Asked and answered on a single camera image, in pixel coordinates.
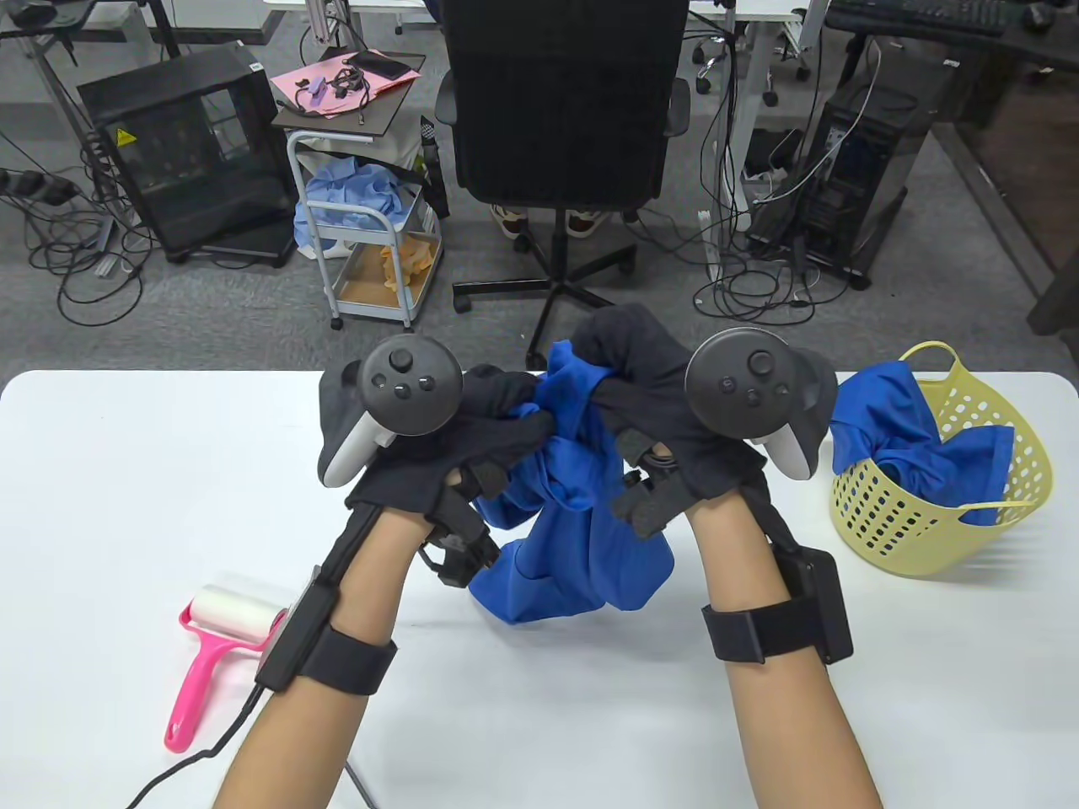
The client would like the person's right hand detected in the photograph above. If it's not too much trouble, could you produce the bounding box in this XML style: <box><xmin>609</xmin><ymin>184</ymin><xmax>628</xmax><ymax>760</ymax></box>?
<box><xmin>569</xmin><ymin>303</ymin><xmax>772</xmax><ymax>540</ymax></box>

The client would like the person's left hand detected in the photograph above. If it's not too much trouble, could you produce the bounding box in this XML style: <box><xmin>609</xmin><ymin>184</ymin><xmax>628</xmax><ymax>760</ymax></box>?
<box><xmin>346</xmin><ymin>364</ymin><xmax>557</xmax><ymax>517</ymax></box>

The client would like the blue t-shirt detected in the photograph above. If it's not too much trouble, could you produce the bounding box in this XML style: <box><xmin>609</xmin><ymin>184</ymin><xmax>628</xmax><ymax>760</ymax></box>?
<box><xmin>468</xmin><ymin>340</ymin><xmax>675</xmax><ymax>624</ymax></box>
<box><xmin>830</xmin><ymin>362</ymin><xmax>1017</xmax><ymax>528</ymax></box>

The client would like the pink lint roller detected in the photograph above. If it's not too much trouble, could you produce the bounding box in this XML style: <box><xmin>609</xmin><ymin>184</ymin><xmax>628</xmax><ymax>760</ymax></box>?
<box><xmin>164</xmin><ymin>573</ymin><xmax>292</xmax><ymax>753</ymax></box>

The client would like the person's right forearm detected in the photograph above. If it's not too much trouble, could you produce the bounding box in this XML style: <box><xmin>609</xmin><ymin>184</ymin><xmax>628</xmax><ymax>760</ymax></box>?
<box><xmin>687</xmin><ymin>485</ymin><xmax>882</xmax><ymax>809</ymax></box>

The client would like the person's left forearm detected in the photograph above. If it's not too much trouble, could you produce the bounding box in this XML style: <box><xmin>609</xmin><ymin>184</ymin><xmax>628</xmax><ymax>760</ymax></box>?
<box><xmin>211</xmin><ymin>506</ymin><xmax>422</xmax><ymax>809</ymax></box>

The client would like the black and white controller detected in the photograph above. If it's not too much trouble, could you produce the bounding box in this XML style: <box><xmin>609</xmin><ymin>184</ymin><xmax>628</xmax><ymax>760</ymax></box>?
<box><xmin>685</xmin><ymin>327</ymin><xmax>840</xmax><ymax>481</ymax></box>
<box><xmin>319</xmin><ymin>335</ymin><xmax>464</xmax><ymax>488</ymax></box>

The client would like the white rolling cart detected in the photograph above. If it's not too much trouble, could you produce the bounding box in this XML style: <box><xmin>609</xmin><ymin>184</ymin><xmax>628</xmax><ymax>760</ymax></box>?
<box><xmin>287</xmin><ymin>126</ymin><xmax>443</xmax><ymax>340</ymax></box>

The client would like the orange cloth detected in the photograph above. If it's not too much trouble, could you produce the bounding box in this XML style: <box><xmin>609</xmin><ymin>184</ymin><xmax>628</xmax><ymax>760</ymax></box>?
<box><xmin>379</xmin><ymin>236</ymin><xmax>441</xmax><ymax>296</ymax></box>

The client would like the black sensor box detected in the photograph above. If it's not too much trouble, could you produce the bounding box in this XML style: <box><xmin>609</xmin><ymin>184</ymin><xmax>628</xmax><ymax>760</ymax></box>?
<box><xmin>776</xmin><ymin>544</ymin><xmax>854</xmax><ymax>667</ymax></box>
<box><xmin>255</xmin><ymin>566</ymin><xmax>342</xmax><ymax>694</ymax></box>

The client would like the yellow perforated plastic basket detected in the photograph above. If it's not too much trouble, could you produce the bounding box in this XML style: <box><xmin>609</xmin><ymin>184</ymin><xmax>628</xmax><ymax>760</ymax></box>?
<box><xmin>829</xmin><ymin>340</ymin><xmax>1056</xmax><ymax>579</ymax></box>

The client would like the light blue cloth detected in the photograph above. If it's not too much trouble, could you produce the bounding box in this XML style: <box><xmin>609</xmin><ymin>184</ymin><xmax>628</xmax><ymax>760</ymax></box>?
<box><xmin>293</xmin><ymin>160</ymin><xmax>422</xmax><ymax>260</ymax></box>

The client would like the black office chair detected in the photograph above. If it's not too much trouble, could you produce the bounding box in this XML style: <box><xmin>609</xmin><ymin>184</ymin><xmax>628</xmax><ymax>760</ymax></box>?
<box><xmin>437</xmin><ymin>0</ymin><xmax>692</xmax><ymax>372</ymax></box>

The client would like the white desk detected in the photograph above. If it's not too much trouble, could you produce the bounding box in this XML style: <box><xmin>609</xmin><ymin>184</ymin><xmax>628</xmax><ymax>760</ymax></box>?
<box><xmin>263</xmin><ymin>0</ymin><xmax>806</xmax><ymax>283</ymax></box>

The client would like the black computer tower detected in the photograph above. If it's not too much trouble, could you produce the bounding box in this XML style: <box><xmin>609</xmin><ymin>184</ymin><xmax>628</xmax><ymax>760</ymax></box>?
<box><xmin>749</xmin><ymin>38</ymin><xmax>958</xmax><ymax>292</ymax></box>

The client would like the black square board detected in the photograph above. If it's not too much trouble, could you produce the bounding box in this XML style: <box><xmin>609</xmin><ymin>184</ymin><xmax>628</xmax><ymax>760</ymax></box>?
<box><xmin>271</xmin><ymin>51</ymin><xmax>427</xmax><ymax>140</ymax></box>

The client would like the black glass computer case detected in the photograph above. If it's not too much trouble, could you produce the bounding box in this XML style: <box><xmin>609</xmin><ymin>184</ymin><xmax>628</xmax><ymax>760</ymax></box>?
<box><xmin>76</xmin><ymin>42</ymin><xmax>298</xmax><ymax>264</ymax></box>

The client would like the pink paper sheet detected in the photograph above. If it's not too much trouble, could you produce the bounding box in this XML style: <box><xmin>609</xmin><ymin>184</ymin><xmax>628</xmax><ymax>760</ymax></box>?
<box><xmin>268</xmin><ymin>49</ymin><xmax>422</xmax><ymax>115</ymax></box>

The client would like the black keyboard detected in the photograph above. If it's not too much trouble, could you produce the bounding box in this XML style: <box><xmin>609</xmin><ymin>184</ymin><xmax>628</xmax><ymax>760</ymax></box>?
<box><xmin>830</xmin><ymin>0</ymin><xmax>1008</xmax><ymax>36</ymax></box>

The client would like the black power strip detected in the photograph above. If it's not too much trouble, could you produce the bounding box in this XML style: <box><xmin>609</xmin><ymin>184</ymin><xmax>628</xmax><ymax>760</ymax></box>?
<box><xmin>0</xmin><ymin>169</ymin><xmax>77</xmax><ymax>206</ymax></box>

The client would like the black desk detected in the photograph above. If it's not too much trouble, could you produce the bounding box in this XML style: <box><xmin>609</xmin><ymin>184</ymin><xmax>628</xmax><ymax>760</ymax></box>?
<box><xmin>822</xmin><ymin>0</ymin><xmax>1079</xmax><ymax>336</ymax></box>

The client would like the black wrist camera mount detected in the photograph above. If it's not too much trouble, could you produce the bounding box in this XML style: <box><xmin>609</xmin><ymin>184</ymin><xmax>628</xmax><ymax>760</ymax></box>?
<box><xmin>611</xmin><ymin>451</ymin><xmax>688</xmax><ymax>540</ymax></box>
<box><xmin>417</xmin><ymin>485</ymin><xmax>502</xmax><ymax>588</ymax></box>

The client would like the tangle of black floor cables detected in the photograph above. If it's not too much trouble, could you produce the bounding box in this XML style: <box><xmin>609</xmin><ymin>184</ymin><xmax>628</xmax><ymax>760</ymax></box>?
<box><xmin>693</xmin><ymin>34</ymin><xmax>852</xmax><ymax>325</ymax></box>
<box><xmin>0</xmin><ymin>126</ymin><xmax>157</xmax><ymax>328</ymax></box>

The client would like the black wrist strap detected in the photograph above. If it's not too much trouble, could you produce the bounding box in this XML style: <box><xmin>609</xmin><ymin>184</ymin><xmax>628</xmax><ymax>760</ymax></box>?
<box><xmin>701</xmin><ymin>603</ymin><xmax>823</xmax><ymax>667</ymax></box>
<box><xmin>299</xmin><ymin>628</ymin><xmax>399</xmax><ymax>696</ymax></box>

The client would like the grey cable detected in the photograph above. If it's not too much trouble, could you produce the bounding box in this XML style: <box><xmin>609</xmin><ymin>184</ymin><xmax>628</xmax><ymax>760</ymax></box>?
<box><xmin>344</xmin><ymin>758</ymin><xmax>380</xmax><ymax>809</ymax></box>

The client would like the black cable bundle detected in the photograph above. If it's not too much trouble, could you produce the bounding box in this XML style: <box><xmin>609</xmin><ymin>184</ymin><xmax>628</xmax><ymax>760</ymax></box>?
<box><xmin>325</xmin><ymin>66</ymin><xmax>373</xmax><ymax>112</ymax></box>

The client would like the aluminium frame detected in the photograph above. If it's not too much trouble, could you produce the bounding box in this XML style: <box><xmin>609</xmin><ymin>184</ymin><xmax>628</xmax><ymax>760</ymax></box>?
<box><xmin>303</xmin><ymin>0</ymin><xmax>359</xmax><ymax>50</ymax></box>

